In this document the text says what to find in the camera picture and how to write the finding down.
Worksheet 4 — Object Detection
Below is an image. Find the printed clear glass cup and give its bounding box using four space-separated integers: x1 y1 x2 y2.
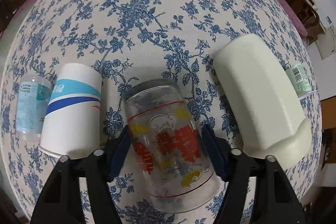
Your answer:
123 79 221 214

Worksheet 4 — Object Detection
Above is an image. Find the white blue paper cup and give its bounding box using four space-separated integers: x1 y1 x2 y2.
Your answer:
39 63 102 159

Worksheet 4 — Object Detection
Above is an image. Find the clear plastic labelled cup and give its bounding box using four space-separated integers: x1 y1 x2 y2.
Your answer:
15 73 52 142

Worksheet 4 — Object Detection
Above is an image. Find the cream insulated steel mug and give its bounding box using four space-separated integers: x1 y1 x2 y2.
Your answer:
214 34 312 169

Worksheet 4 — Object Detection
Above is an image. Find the purple armchair cushion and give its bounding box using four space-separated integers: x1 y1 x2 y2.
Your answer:
277 0 308 38

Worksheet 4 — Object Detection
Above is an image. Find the blue floral tablecloth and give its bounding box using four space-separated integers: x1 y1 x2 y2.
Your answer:
1 0 317 217

